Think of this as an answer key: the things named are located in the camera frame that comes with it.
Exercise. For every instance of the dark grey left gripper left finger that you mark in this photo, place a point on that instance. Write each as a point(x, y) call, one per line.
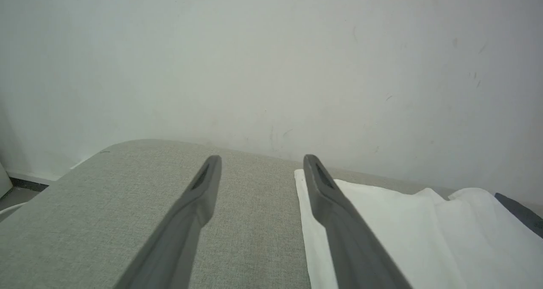
point(186, 221)

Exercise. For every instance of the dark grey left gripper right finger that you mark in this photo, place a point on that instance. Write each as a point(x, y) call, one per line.
point(339, 225)

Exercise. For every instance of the grey fabric ironing board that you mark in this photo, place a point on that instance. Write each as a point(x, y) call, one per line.
point(106, 204)

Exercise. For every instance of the black and white garment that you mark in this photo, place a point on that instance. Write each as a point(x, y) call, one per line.
point(424, 238)

